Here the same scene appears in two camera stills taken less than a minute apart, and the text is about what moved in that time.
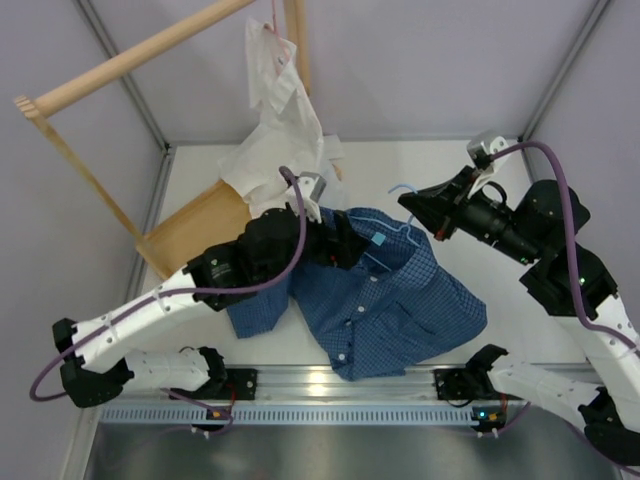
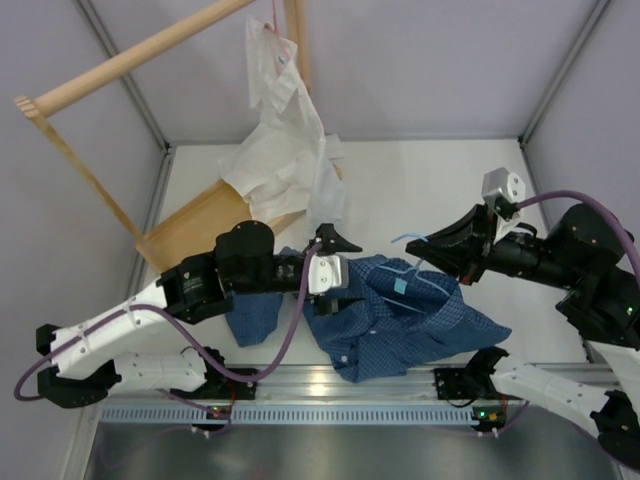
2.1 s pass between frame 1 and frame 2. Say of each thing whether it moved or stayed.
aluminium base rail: stayed
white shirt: stayed
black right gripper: moved
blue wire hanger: moved
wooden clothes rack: stayed
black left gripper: moved
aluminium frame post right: stayed
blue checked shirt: moved
